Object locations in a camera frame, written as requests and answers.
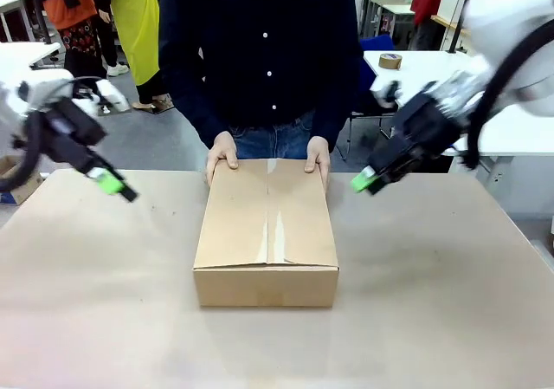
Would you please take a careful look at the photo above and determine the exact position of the brown cardboard box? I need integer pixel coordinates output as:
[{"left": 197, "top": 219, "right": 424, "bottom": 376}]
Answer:
[{"left": 191, "top": 158, "right": 340, "bottom": 309}]

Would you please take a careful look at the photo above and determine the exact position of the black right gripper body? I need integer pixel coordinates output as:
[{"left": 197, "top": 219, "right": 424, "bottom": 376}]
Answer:
[{"left": 366, "top": 92, "right": 472, "bottom": 177}]

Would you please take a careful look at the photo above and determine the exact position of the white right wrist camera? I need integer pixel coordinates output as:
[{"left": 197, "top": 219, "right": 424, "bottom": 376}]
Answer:
[{"left": 370, "top": 79, "right": 404, "bottom": 109}]

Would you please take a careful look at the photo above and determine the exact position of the person's right hand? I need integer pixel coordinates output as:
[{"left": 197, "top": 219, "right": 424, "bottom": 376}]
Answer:
[{"left": 205, "top": 130, "right": 240, "bottom": 188}]

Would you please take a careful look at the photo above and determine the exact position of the person in yellow apron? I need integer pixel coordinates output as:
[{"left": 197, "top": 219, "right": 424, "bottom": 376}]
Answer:
[{"left": 85, "top": 0, "right": 175, "bottom": 113}]

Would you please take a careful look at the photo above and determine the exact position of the black arm cable sleeve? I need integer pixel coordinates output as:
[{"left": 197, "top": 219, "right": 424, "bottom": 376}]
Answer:
[
  {"left": 0, "top": 110, "right": 48, "bottom": 192},
  {"left": 458, "top": 19, "right": 554, "bottom": 172}
]

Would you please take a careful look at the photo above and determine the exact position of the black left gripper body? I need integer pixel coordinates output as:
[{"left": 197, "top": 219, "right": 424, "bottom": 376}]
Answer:
[{"left": 35, "top": 97, "right": 108, "bottom": 177}]

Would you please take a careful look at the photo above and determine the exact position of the black left arm cable sleeve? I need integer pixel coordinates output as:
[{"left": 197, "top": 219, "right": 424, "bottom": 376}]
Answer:
[{"left": 0, "top": 110, "right": 48, "bottom": 192}]

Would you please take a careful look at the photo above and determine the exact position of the person in orange top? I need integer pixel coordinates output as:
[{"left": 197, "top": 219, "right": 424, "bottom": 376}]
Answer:
[{"left": 29, "top": 0, "right": 108, "bottom": 82}]

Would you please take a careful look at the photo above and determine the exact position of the black stand pole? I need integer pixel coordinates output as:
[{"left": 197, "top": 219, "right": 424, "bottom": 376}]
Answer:
[{"left": 447, "top": 0, "right": 478, "bottom": 55}]

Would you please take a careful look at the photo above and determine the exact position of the white desk with legs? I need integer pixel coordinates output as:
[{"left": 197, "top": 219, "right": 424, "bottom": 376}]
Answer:
[{"left": 0, "top": 0, "right": 35, "bottom": 43}]

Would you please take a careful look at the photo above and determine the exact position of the small open cardboard box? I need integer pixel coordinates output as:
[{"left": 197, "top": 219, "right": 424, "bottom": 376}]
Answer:
[{"left": 0, "top": 155, "right": 45, "bottom": 207}]

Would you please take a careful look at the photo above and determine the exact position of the white side table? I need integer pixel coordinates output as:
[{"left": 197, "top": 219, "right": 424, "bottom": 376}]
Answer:
[{"left": 0, "top": 41, "right": 61, "bottom": 73}]

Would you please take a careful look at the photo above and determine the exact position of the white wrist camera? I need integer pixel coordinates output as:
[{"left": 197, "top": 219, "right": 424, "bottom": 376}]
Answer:
[
  {"left": 92, "top": 78, "right": 132, "bottom": 113},
  {"left": 370, "top": 79, "right": 404, "bottom": 109}
]

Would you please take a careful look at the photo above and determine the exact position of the person in navy shirt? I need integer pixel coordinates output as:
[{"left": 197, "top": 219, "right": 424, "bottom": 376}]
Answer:
[{"left": 157, "top": 0, "right": 365, "bottom": 161}]

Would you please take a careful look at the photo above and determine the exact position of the wooden workbench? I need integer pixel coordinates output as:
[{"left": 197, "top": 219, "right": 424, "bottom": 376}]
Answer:
[{"left": 431, "top": 13, "right": 473, "bottom": 39}]

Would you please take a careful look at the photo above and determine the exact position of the brown packing tape roll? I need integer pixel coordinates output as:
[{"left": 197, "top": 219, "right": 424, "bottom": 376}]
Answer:
[{"left": 377, "top": 52, "right": 404, "bottom": 72}]

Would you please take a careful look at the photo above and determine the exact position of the black right arm cable sleeve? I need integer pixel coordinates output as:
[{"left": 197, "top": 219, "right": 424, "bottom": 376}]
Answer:
[{"left": 458, "top": 19, "right": 554, "bottom": 172}]

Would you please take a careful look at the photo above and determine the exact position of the person's right forearm navy sleeve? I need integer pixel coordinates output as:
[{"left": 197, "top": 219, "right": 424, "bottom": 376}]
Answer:
[{"left": 166, "top": 76, "right": 233, "bottom": 150}]

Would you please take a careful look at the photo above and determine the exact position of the large white work table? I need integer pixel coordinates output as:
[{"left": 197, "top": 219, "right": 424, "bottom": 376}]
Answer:
[{"left": 363, "top": 49, "right": 554, "bottom": 158}]

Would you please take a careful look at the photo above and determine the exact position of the person's left hand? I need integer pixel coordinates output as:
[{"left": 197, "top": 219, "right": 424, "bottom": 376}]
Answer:
[{"left": 303, "top": 136, "right": 333, "bottom": 191}]

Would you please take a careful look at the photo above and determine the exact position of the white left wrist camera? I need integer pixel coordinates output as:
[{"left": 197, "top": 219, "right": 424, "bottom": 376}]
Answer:
[{"left": 92, "top": 78, "right": 132, "bottom": 113}]

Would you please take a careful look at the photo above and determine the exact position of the person's left forearm navy sleeve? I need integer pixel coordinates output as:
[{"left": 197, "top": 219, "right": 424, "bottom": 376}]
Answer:
[{"left": 310, "top": 72, "right": 365, "bottom": 154}]

